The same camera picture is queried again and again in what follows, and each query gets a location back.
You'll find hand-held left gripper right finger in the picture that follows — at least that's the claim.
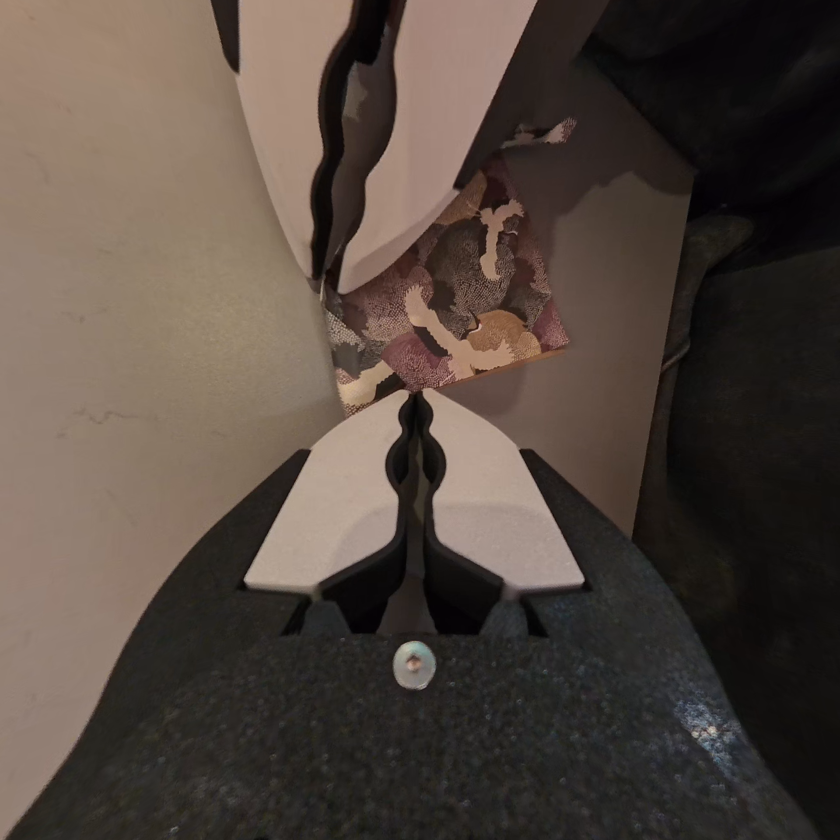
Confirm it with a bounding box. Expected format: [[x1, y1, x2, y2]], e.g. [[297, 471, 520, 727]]
[[422, 387, 586, 635]]

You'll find bird patterned origami paper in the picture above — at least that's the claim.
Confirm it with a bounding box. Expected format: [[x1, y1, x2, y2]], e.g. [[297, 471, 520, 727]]
[[320, 79, 580, 419]]

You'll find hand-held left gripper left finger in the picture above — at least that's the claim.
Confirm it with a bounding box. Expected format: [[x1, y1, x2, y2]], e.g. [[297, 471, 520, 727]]
[[243, 387, 417, 634]]

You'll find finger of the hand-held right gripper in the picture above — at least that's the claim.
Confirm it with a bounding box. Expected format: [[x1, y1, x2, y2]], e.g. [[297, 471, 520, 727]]
[[333, 0, 544, 294], [235, 0, 389, 280]]

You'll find person's dark sweater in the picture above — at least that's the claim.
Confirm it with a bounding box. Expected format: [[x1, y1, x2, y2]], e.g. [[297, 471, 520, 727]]
[[584, 0, 840, 217]]

